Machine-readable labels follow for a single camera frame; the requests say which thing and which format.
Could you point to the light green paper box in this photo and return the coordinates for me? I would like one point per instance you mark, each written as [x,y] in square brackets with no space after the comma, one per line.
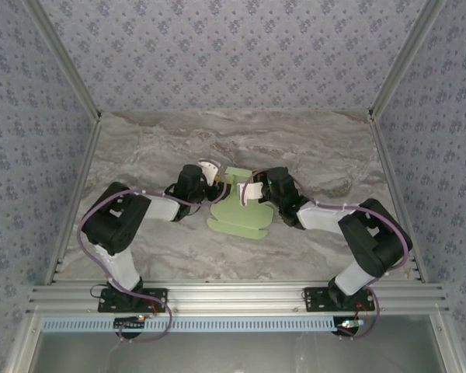
[237,221]

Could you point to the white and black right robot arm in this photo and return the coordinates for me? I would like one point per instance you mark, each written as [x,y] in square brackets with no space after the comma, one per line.
[373,237]

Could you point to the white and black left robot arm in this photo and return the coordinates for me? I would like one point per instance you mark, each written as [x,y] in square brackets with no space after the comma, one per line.
[112,221]

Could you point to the small black controller board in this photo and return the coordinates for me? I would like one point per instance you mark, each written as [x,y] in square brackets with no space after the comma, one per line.
[130,321]
[349,323]

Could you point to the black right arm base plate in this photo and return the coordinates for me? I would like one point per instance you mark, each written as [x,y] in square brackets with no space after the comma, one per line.
[314,299]

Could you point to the aluminium mounting rail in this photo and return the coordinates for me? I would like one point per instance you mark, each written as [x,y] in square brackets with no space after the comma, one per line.
[237,295]

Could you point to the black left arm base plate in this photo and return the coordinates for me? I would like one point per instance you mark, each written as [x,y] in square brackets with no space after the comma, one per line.
[155,295]

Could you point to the aluminium frame post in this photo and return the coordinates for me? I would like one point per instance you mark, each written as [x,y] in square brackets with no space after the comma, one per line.
[407,54]
[62,58]

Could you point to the aluminium frame leg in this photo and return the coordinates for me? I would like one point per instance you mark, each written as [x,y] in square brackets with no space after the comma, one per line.
[21,349]
[448,346]

